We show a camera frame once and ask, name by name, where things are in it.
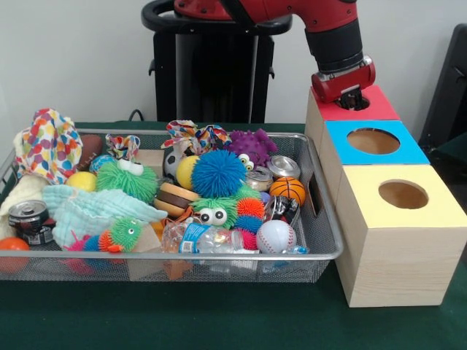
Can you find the mint green cloth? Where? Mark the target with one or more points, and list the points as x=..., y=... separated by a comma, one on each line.
x=98, y=211

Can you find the black soda can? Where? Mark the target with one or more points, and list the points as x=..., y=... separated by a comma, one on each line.
x=29, y=220

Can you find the green fuzzy toy with eyes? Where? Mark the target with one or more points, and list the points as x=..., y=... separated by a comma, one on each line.
x=126, y=180

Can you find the colourful dotted cloth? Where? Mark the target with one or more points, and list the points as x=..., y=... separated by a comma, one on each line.
x=49, y=146

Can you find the black monitor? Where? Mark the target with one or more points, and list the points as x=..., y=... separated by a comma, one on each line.
x=448, y=91

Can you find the blue fuzzy ball toy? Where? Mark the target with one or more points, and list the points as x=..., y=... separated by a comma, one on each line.
x=219, y=175

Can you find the small toy basketball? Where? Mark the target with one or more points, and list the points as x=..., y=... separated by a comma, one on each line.
x=288, y=189

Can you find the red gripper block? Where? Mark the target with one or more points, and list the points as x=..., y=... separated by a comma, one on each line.
x=343, y=84

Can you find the dark green tablecloth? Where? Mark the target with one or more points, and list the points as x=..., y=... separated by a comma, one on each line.
x=454, y=155
x=182, y=317

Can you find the shallow clear mesh bin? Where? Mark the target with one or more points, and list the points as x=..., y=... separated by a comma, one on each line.
x=109, y=268

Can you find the crushed red soda can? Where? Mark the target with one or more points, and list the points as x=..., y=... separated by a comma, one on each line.
x=282, y=209

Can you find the white dimpled ball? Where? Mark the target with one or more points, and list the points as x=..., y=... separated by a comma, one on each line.
x=276, y=237

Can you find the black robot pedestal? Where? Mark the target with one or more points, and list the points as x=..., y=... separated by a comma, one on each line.
x=211, y=73

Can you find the wooden box with three holes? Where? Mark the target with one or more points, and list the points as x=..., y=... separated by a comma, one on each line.
x=401, y=255

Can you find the crushed clear plastic bottle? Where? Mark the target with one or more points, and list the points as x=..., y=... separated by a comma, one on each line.
x=208, y=238

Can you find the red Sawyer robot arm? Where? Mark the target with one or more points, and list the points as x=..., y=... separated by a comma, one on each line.
x=328, y=36

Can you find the toy hamburger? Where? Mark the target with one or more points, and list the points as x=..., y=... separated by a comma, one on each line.
x=173, y=198

